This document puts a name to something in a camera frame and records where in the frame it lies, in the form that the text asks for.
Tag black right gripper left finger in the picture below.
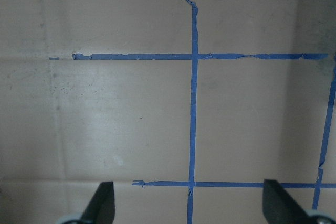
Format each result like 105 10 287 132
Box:
80 182 116 224

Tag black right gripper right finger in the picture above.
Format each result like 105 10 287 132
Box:
262 179 336 224

